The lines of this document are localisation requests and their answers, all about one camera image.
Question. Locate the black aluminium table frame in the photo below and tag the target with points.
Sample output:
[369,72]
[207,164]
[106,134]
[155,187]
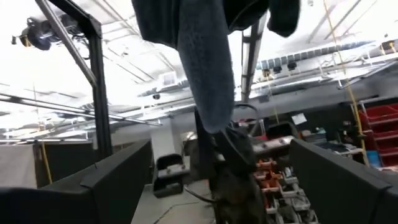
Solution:
[99,93]

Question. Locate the grey parts bins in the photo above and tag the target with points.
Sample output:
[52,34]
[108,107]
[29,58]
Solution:
[298,202]

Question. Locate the blue denim cap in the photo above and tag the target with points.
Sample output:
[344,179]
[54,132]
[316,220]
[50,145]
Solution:
[208,77]

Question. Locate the black storage bin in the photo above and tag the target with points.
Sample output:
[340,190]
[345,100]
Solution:
[281,130]
[169,161]

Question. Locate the orange parts bins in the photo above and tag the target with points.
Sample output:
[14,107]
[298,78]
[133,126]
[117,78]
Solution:
[267,180]

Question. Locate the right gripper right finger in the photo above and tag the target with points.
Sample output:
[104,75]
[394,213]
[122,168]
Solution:
[348,199]

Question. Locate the grey partition panel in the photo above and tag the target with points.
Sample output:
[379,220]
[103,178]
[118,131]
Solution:
[17,166]

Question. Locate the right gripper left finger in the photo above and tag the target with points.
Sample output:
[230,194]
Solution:
[77,202]

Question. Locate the red storage bins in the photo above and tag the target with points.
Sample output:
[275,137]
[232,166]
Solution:
[382,113]

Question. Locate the blue storage bin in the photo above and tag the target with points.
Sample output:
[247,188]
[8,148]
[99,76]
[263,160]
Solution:
[373,158]

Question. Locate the white paper sign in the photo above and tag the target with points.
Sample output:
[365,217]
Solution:
[299,119]

